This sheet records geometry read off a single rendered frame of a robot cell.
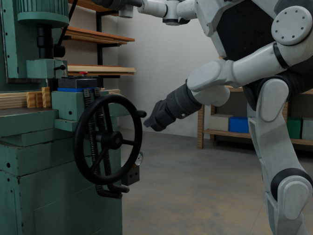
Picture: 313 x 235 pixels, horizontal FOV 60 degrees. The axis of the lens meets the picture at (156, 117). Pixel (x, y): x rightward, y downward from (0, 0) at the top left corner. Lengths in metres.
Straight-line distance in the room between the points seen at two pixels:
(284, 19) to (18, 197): 0.86
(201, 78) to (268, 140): 0.39
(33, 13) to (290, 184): 1.04
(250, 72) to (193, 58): 3.72
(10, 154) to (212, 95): 0.62
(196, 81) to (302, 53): 0.25
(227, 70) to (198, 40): 3.69
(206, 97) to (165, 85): 3.85
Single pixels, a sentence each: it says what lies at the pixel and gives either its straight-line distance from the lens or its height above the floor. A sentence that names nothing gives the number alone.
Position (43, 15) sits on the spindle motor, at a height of 1.21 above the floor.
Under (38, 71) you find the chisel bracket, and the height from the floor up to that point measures 1.03.
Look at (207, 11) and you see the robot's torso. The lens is 0.92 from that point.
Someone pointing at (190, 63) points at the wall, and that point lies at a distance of 4.41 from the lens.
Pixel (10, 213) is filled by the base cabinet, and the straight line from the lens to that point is 1.03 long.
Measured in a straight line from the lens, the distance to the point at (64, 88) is 0.93.
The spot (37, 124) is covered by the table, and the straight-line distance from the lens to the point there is 0.92.
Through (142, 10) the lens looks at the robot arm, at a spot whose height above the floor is 1.31.
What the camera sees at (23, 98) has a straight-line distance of 1.07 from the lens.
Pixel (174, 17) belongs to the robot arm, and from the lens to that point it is 1.42.
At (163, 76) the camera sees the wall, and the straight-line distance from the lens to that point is 4.62.
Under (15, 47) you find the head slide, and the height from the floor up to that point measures 1.11.
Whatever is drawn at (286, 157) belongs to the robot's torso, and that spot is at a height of 0.73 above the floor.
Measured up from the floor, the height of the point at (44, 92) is 0.95.
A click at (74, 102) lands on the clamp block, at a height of 0.93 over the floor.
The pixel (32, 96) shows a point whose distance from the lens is 1.04.
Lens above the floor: 1.02
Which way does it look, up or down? 9 degrees down
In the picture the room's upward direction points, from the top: straight up
